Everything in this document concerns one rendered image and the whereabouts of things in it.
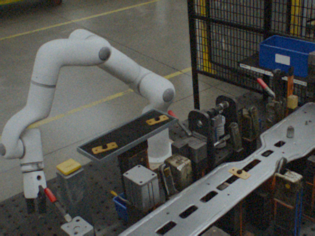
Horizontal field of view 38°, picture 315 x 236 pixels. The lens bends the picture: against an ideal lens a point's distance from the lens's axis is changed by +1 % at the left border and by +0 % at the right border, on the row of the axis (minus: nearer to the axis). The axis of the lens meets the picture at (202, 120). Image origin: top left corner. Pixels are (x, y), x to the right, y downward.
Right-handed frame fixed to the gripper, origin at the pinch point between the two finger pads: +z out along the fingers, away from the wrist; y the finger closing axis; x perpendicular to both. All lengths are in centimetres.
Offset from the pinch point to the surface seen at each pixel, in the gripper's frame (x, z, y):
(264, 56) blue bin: -122, -61, -28
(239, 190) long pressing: -45, 1, -64
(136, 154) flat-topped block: -24.6, -16.3, -33.3
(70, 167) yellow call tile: 1.9, -14.7, -32.2
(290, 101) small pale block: -99, -32, -55
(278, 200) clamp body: -59, 7, -70
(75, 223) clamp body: 6.2, 2.7, -39.2
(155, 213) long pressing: -18, 4, -48
